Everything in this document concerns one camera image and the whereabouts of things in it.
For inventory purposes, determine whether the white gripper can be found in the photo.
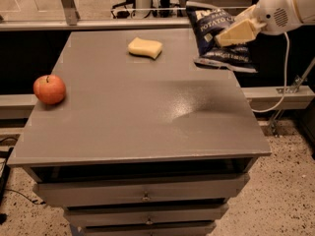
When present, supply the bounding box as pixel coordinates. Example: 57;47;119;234
215;0;297;47

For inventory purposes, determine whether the blue kettle chip bag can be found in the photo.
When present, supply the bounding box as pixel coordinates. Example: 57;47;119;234
186;1;257;74

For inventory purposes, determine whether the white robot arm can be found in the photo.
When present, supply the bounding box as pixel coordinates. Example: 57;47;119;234
215;0;315;46

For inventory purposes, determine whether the yellow sponge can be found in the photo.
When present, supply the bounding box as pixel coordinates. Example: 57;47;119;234
128;37;162;59

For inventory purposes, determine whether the black office chair base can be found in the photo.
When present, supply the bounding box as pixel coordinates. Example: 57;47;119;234
110;0;135;19

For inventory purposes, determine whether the grey drawer cabinet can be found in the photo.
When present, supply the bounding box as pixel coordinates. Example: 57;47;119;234
7;28;273;236

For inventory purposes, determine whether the red apple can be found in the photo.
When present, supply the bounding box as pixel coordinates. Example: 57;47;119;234
33;75;66;105

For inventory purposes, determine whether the bottom grey drawer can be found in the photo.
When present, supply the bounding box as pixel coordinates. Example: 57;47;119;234
83;221;216;236

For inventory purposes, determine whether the grey drawer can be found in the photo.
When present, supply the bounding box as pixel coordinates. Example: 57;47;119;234
83;221;216;236
33;173;250;207
64;204;228;227

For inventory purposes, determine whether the top grey drawer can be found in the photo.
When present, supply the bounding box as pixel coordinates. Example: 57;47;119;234
33;173;250;207

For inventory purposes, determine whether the middle grey drawer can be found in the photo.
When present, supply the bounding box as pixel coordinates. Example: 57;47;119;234
64;204;228;227

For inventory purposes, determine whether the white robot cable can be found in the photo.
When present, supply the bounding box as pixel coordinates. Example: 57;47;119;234
250;31;291;114

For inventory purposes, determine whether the grey metal rail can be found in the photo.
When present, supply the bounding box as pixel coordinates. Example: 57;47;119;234
0;18;190;31

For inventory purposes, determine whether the black floor cable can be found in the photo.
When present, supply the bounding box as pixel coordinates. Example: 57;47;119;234
4;188;46;206

